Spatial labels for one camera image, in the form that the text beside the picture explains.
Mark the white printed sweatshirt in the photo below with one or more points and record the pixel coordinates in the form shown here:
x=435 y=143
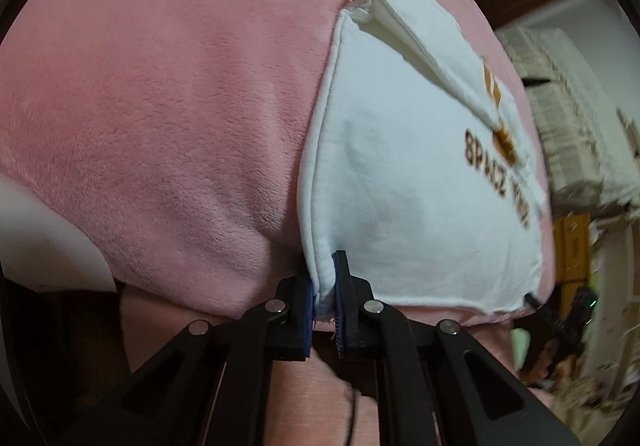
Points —
x=400 y=175

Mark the white pillow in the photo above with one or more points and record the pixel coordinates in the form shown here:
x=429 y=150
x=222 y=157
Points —
x=45 y=246

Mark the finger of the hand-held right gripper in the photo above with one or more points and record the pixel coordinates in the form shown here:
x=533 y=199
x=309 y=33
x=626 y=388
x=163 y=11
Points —
x=533 y=301

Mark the yellow wooden drawer cabinet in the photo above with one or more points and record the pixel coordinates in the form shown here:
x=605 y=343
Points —
x=575 y=256

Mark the white crocheted cover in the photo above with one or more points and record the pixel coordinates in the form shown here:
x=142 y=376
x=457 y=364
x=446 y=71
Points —
x=570 y=125

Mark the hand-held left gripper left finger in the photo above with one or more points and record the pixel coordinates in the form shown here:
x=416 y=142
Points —
x=306 y=321

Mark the pale green cloth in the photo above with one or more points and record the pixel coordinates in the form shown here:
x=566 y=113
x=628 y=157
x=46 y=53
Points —
x=521 y=348

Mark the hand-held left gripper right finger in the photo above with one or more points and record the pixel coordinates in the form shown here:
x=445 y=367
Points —
x=342 y=321

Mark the person's pink clothing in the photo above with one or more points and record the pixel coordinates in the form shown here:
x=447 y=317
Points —
x=310 y=401

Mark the pink plush bed blanket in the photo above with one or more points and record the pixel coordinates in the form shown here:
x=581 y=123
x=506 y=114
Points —
x=175 y=100

